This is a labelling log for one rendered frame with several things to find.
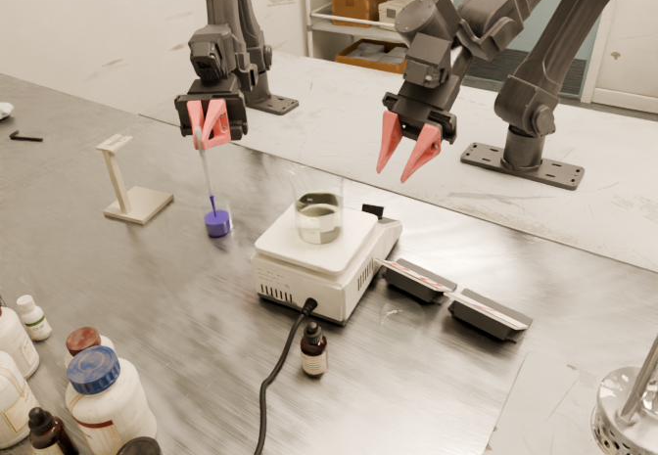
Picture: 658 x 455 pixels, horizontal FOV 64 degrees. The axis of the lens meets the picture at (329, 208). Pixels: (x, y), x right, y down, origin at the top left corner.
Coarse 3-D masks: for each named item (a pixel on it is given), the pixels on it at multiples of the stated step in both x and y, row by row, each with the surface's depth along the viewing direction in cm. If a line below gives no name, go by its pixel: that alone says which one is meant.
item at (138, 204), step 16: (112, 144) 80; (112, 160) 79; (112, 176) 81; (128, 192) 90; (144, 192) 90; (160, 192) 89; (112, 208) 86; (128, 208) 84; (144, 208) 85; (160, 208) 86
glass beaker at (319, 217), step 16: (288, 176) 61; (304, 176) 63; (320, 176) 64; (336, 176) 63; (304, 192) 58; (336, 192) 59; (304, 208) 60; (320, 208) 59; (336, 208) 60; (304, 224) 61; (320, 224) 61; (336, 224) 62; (304, 240) 63; (320, 240) 62; (336, 240) 63
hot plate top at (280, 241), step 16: (288, 208) 70; (272, 224) 67; (288, 224) 67; (352, 224) 66; (368, 224) 66; (272, 240) 64; (288, 240) 64; (352, 240) 64; (272, 256) 63; (288, 256) 62; (304, 256) 62; (320, 256) 61; (336, 256) 61; (352, 256) 62; (336, 272) 59
